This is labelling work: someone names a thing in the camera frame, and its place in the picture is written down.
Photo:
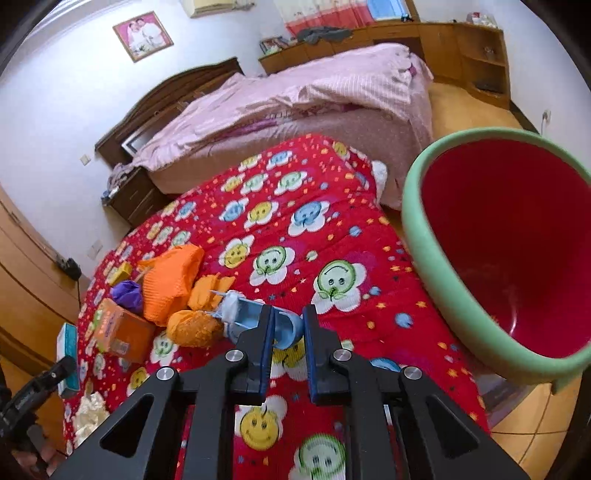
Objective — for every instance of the black device on shelf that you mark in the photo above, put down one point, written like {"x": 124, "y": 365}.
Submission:
{"x": 488, "y": 85}

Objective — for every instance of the black power strip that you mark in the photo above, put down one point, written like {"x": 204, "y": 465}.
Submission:
{"x": 69, "y": 267}

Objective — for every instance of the orange mesh bag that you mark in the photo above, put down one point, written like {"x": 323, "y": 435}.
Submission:
{"x": 168, "y": 281}

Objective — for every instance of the clothes pile on nightstand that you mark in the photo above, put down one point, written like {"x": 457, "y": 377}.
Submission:
{"x": 117, "y": 177}

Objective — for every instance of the teal tissue box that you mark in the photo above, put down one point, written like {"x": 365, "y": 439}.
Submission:
{"x": 69, "y": 350}

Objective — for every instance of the wall light switch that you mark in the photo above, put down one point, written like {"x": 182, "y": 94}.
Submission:
{"x": 85, "y": 159}

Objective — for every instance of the clear blue plastic bottle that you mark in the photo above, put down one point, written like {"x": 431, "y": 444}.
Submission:
{"x": 244, "y": 314}

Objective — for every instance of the low wall socket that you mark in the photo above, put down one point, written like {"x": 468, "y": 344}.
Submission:
{"x": 95, "y": 248}

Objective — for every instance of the books on desk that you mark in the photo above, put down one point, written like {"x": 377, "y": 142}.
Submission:
{"x": 274, "y": 45}

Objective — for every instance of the white crumpled tissue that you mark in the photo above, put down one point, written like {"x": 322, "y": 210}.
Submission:
{"x": 90, "y": 417}

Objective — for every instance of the red flower-print blanket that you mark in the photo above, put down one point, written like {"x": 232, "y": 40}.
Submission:
{"x": 295, "y": 240}

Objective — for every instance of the framed wall photo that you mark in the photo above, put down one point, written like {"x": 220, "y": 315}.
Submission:
{"x": 143, "y": 34}

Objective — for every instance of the dark wooden headboard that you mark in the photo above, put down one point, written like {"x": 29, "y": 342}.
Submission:
{"x": 152, "y": 101}

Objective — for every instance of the small yellow box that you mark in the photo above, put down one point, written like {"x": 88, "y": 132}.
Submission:
{"x": 119, "y": 273}

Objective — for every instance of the purple bag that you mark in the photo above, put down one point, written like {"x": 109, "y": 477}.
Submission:
{"x": 128, "y": 295}

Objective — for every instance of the white and red curtain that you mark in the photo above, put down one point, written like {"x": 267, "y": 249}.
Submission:
{"x": 323, "y": 16}

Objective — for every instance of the dark wooden nightstand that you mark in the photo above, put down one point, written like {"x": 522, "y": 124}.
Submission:
{"x": 138, "y": 198}

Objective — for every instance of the small yellow-orange mesh bag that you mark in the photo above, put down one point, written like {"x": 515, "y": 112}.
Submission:
{"x": 207, "y": 290}

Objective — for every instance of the white wall socket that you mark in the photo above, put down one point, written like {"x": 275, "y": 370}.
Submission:
{"x": 546, "y": 115}

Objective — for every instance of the bed with pink duvet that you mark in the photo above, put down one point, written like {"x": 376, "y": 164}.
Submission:
{"x": 323, "y": 143}

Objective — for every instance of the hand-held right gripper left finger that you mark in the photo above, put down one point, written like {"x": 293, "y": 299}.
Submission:
{"x": 265, "y": 344}

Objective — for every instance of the wall air conditioner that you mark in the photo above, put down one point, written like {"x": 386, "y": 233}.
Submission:
{"x": 217, "y": 7}

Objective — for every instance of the wooden wardrobe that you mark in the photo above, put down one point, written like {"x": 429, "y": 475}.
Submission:
{"x": 27, "y": 286}

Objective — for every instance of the clutter on shelf unit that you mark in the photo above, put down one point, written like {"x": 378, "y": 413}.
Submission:
{"x": 482, "y": 19}

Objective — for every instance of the orange cardboard box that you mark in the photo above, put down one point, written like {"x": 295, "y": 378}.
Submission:
{"x": 124, "y": 334}

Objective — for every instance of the red bin with green rim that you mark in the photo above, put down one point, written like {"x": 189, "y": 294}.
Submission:
{"x": 503, "y": 240}

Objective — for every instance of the wooden desk cabinet unit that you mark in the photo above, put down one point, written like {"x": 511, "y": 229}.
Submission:
{"x": 438, "y": 46}

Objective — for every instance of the window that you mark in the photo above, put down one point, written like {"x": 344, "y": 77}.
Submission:
{"x": 388, "y": 8}

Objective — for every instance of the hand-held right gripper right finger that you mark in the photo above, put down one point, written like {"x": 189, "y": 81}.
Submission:
{"x": 310, "y": 353}

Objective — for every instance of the pink checked duvet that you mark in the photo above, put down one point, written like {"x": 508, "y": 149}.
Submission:
{"x": 277, "y": 101}

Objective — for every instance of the orange fuzzy ball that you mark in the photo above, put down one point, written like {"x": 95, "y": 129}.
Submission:
{"x": 194, "y": 328}

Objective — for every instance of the grey clothes on desk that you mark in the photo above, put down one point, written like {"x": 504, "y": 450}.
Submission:
{"x": 323, "y": 34}

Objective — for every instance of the glass on shelf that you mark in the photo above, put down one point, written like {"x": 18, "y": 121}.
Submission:
{"x": 487, "y": 51}

